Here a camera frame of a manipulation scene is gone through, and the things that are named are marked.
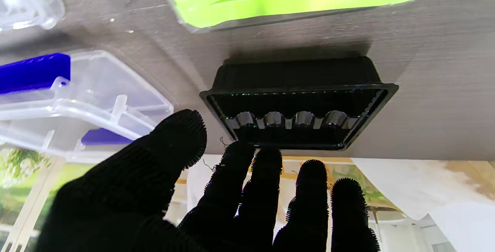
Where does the clear container with blue clips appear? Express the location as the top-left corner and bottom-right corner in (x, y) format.
(0, 50), (174, 163)

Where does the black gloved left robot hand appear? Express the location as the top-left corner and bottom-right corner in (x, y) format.
(35, 109), (381, 252)

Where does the black plastic food tray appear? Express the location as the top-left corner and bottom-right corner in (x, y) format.
(199, 56), (399, 151)

